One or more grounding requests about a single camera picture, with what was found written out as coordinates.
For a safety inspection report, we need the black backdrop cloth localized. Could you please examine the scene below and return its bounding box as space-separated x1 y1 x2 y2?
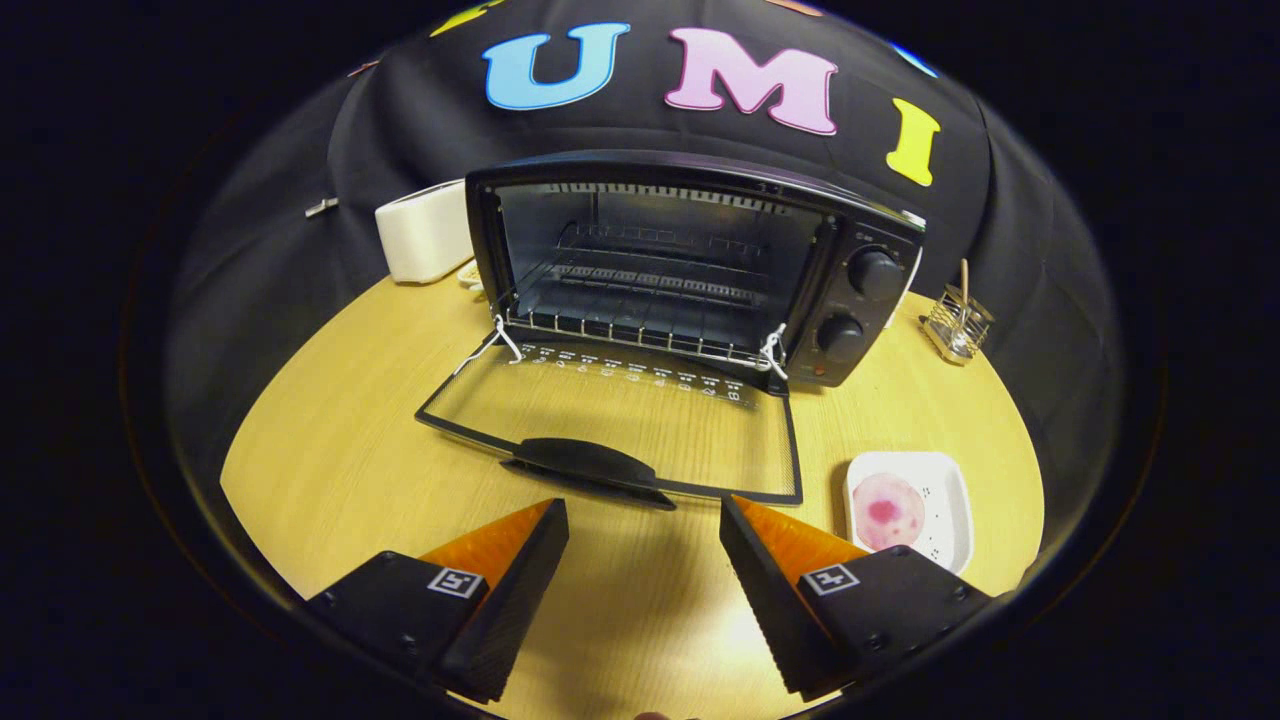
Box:
165 0 1126 521

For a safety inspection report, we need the white bread toaster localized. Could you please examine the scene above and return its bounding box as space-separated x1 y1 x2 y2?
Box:
375 180 476 285

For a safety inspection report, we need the white square plate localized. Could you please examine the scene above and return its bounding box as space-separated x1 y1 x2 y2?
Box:
845 450 974 576

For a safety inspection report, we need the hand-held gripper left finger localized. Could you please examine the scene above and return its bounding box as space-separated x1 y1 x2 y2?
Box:
305 498 570 704

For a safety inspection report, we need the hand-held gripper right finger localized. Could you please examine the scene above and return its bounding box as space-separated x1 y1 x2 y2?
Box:
719 494 993 701

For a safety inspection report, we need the black toaster oven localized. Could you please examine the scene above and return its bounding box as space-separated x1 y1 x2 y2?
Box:
415 150 926 511

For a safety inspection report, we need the pink ham slice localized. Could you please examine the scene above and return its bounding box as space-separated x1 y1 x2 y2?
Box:
853 473 926 551

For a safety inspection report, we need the metal wire holder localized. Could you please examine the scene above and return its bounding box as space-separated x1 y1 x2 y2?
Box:
920 285 996 366

